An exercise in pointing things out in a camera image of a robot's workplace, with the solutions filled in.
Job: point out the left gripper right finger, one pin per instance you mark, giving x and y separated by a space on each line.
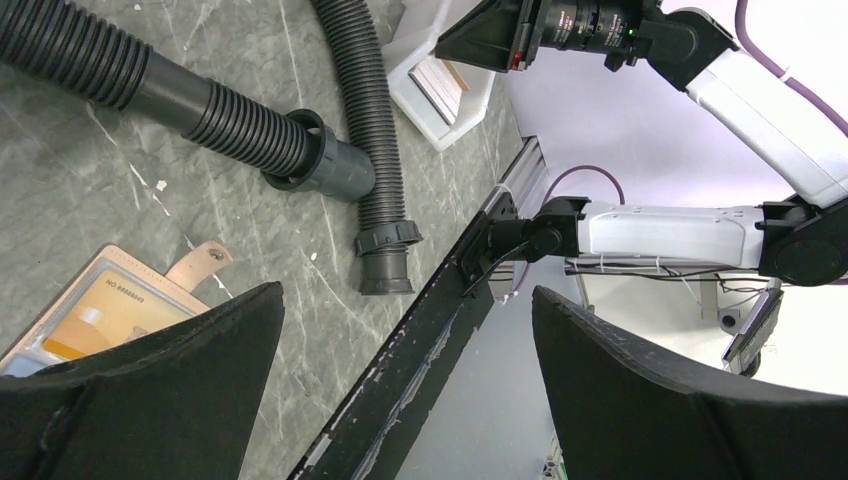
624 407

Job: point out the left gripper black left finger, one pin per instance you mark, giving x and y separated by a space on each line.
179 403

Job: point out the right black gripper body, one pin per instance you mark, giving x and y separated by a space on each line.
490 36

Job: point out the tan leather card holder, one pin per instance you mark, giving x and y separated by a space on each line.
26 355

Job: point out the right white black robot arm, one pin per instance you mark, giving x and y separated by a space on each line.
735 169

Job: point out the stack of cards in tray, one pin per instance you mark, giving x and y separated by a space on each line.
441 84

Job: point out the clear plastic card tray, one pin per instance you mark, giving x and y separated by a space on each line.
421 24

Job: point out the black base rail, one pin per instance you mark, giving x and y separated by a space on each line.
374 428

